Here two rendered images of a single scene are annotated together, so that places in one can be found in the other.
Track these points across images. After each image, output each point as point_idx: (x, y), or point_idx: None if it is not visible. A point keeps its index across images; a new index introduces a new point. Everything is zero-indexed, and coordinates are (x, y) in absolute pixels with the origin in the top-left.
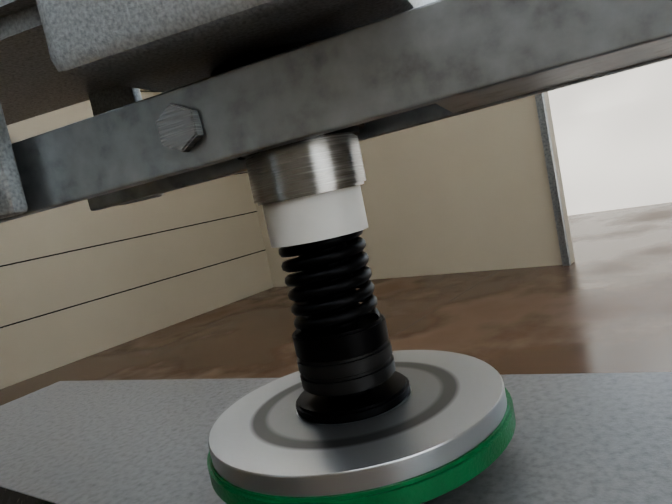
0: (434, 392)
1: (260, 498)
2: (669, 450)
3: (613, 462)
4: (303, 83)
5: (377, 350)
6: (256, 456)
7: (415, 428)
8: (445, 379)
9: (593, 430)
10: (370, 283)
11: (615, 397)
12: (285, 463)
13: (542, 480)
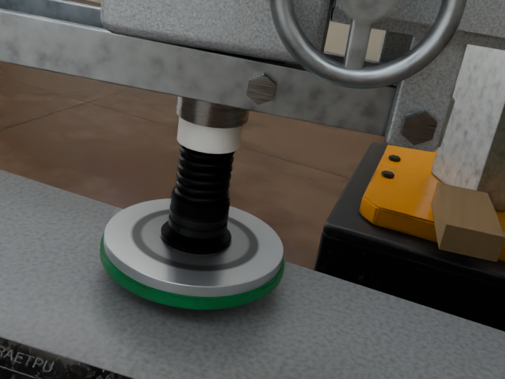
0: (146, 228)
1: None
2: (23, 257)
3: (55, 256)
4: None
5: None
6: (234, 213)
7: (158, 210)
8: (137, 237)
9: (48, 277)
10: (178, 171)
11: (8, 301)
12: None
13: (96, 254)
